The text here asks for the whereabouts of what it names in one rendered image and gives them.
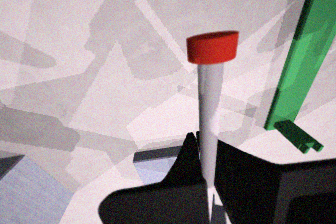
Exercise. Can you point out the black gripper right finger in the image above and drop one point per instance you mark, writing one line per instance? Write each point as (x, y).
(256, 191)

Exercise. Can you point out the grey tapered pin with red cap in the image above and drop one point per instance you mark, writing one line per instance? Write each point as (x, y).
(209, 51)

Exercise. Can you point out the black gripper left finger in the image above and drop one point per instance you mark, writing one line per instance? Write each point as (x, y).
(180, 198)

